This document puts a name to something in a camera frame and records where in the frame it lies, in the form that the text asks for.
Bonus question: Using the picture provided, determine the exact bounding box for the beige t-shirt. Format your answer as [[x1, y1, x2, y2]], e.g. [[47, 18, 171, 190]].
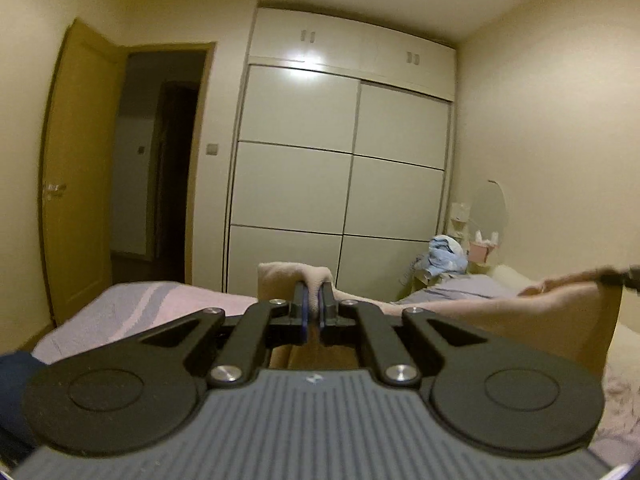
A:
[[256, 261, 623, 378]]

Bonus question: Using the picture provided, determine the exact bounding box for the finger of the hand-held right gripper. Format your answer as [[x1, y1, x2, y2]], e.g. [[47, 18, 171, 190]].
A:
[[597, 266, 640, 293]]

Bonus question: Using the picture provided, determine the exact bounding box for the wooden door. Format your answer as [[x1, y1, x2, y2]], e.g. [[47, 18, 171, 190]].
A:
[[39, 17, 126, 328]]

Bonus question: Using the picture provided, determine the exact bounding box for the pile of blue clothes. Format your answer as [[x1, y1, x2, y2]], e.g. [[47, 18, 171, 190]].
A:
[[417, 235, 469, 277]]

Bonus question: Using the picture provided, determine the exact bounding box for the wooden door frame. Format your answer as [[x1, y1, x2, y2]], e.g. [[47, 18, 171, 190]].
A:
[[120, 41, 217, 287]]

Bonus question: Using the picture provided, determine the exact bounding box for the grey blanket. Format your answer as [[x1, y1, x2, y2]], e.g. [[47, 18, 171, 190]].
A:
[[395, 275, 521, 306]]

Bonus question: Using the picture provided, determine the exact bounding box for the white shelf rack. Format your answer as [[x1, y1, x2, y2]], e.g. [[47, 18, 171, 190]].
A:
[[450, 202, 473, 242]]

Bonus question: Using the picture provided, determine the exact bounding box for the white wardrobe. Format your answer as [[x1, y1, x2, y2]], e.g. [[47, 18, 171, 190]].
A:
[[222, 6, 458, 296]]

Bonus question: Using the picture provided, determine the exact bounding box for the pink blanket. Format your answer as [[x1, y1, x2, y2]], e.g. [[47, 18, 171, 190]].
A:
[[32, 281, 640, 466]]

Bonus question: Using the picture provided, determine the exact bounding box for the pink tissue box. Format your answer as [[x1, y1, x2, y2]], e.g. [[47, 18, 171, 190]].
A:
[[469, 242, 499, 264]]

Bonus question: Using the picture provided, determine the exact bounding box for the dark blue clothing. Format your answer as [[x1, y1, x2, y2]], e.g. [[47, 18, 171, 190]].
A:
[[0, 351, 51, 463]]

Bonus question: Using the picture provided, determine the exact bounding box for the oval mirror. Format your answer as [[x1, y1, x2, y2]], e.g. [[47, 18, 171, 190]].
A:
[[470, 180, 508, 252]]

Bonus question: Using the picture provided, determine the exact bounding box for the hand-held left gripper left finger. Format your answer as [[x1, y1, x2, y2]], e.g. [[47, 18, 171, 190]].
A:
[[140, 281, 308, 389]]

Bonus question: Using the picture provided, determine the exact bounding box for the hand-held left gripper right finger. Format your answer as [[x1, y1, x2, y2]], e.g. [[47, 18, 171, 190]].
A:
[[319, 281, 489, 389]]

